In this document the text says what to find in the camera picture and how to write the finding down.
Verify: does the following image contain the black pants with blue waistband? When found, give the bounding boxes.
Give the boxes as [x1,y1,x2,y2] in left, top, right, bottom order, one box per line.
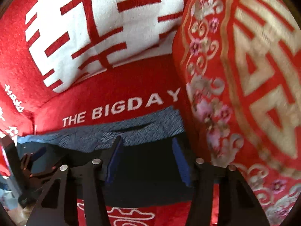
[17,107,193,208]

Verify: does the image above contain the red gold embroidered pillow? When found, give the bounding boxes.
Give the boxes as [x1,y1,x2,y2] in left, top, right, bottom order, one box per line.
[173,0,300,225]

